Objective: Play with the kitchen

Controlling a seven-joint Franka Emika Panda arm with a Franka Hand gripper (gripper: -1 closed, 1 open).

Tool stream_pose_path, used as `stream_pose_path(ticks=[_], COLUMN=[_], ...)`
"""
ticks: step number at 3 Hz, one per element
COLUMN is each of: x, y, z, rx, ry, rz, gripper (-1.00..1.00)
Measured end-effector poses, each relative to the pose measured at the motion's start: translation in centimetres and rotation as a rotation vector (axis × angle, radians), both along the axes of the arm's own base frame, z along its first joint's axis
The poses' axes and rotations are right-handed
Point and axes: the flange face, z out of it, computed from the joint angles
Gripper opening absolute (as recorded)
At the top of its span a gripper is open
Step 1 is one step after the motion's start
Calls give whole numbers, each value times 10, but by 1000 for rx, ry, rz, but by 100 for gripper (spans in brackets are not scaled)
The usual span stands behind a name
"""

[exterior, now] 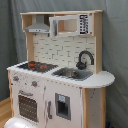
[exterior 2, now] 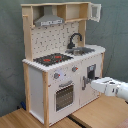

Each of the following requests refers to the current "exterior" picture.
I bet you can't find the wooden toy kitchen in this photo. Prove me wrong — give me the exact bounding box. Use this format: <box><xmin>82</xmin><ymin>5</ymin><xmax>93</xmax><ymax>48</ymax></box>
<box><xmin>4</xmin><ymin>10</ymin><xmax>115</xmax><ymax>128</ymax></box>

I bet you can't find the red stove knob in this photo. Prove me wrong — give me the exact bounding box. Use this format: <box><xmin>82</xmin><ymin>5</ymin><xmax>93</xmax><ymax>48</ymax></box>
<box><xmin>32</xmin><ymin>81</ymin><xmax>37</xmax><ymax>87</ymax></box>
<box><xmin>13</xmin><ymin>76</ymin><xmax>19</xmax><ymax>81</ymax></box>

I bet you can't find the black toy stovetop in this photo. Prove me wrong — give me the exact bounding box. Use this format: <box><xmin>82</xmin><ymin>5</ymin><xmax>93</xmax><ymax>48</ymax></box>
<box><xmin>20</xmin><ymin>61</ymin><xmax>56</xmax><ymax>73</ymax></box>

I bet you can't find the left red stove knob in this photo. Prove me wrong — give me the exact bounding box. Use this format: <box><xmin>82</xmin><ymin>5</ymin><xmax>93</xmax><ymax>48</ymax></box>
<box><xmin>13</xmin><ymin>76</ymin><xmax>19</xmax><ymax>81</ymax></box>

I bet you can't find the grey backdrop curtain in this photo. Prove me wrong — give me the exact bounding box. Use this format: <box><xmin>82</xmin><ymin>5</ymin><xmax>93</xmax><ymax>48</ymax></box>
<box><xmin>0</xmin><ymin>0</ymin><xmax>128</xmax><ymax>128</ymax></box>

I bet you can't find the grey range hood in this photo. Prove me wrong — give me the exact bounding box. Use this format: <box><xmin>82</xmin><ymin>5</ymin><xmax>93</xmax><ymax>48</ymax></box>
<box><xmin>25</xmin><ymin>15</ymin><xmax>50</xmax><ymax>33</ymax></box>

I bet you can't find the white oven door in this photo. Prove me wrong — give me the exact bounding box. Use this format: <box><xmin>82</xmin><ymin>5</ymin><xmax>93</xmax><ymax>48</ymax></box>
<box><xmin>12</xmin><ymin>86</ymin><xmax>43</xmax><ymax>124</ymax></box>

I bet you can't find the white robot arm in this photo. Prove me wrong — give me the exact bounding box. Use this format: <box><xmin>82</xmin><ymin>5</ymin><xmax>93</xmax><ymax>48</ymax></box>
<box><xmin>13</xmin><ymin>118</ymin><xmax>37</xmax><ymax>128</ymax></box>

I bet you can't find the white microwave door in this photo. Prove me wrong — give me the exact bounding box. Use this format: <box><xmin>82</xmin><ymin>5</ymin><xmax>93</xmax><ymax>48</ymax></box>
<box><xmin>49</xmin><ymin>14</ymin><xmax>92</xmax><ymax>38</ymax></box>

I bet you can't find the right red stove knob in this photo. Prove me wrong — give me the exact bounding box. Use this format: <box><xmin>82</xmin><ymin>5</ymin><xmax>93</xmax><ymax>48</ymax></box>
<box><xmin>32</xmin><ymin>81</ymin><xmax>37</xmax><ymax>87</ymax></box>

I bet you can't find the white fridge door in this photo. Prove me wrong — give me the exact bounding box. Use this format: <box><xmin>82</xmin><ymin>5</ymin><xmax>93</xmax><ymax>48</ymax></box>
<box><xmin>45</xmin><ymin>81</ymin><xmax>82</xmax><ymax>128</ymax></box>

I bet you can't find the grey toy sink basin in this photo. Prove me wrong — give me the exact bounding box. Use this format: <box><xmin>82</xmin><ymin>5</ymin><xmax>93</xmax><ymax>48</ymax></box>
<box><xmin>53</xmin><ymin>67</ymin><xmax>92</xmax><ymax>81</ymax></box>

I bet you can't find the black toy faucet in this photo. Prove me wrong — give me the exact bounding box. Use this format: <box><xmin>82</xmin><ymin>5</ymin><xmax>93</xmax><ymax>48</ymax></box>
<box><xmin>76</xmin><ymin>50</ymin><xmax>94</xmax><ymax>70</ymax></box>

